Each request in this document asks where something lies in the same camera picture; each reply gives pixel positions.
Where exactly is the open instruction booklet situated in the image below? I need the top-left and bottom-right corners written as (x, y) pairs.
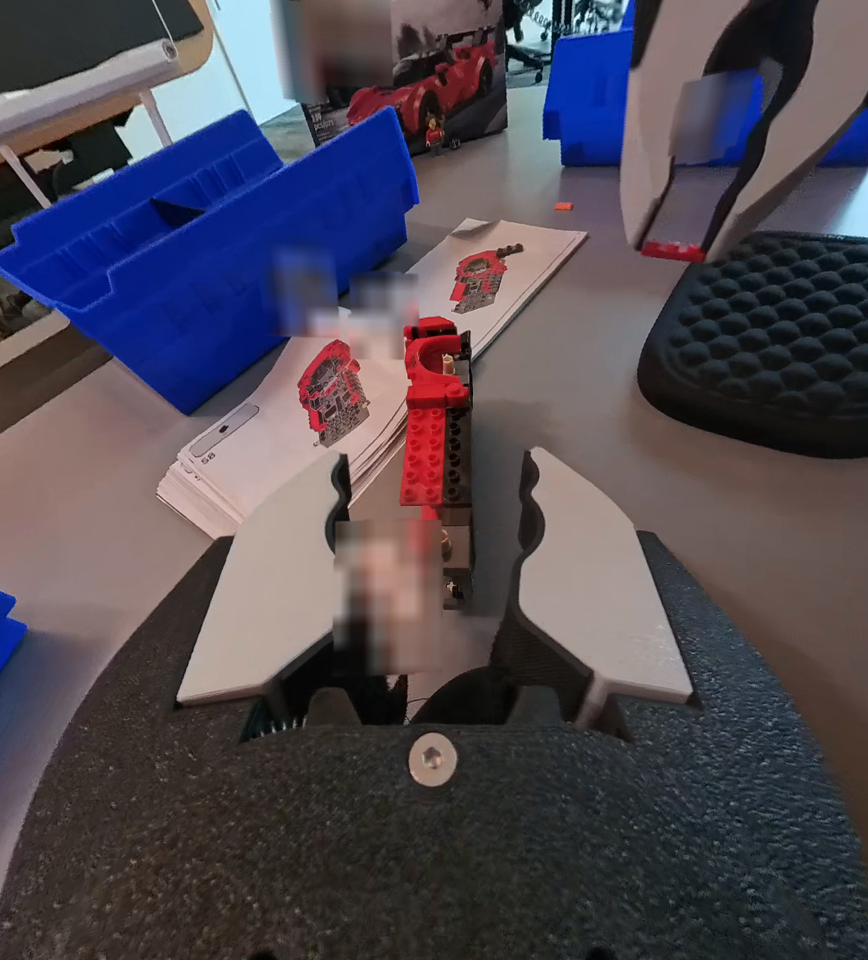
top-left (155, 217), bottom-right (590, 540)

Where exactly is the black board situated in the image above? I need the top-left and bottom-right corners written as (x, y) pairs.
top-left (0, 0), bottom-right (206, 111)

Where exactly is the black office chair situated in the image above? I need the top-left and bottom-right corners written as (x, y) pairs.
top-left (503, 0), bottom-right (556, 84)

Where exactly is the red and black brick model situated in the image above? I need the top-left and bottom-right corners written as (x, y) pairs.
top-left (401, 316), bottom-right (477, 611)

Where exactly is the toy car set box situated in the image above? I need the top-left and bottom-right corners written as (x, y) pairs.
top-left (272, 0), bottom-right (509, 158)

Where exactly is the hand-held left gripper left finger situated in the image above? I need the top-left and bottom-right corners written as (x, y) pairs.
top-left (176, 452), bottom-right (353, 721)

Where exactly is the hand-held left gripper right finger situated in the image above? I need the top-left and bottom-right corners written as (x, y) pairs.
top-left (507, 447), bottom-right (697, 726)

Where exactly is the black textured cushion pad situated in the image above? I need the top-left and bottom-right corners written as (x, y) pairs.
top-left (637, 230), bottom-right (868, 460)

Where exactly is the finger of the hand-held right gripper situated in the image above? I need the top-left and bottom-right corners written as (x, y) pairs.
top-left (706, 0), bottom-right (868, 262)
top-left (620, 0), bottom-right (743, 252)

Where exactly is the white roller tube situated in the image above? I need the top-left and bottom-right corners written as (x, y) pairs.
top-left (0, 40), bottom-right (181, 150)

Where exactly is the small red brick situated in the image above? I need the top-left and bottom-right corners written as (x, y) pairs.
top-left (639, 237), bottom-right (708, 264)

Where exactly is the blue divided plastic bin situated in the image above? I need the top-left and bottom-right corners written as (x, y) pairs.
top-left (0, 105), bottom-right (421, 417)

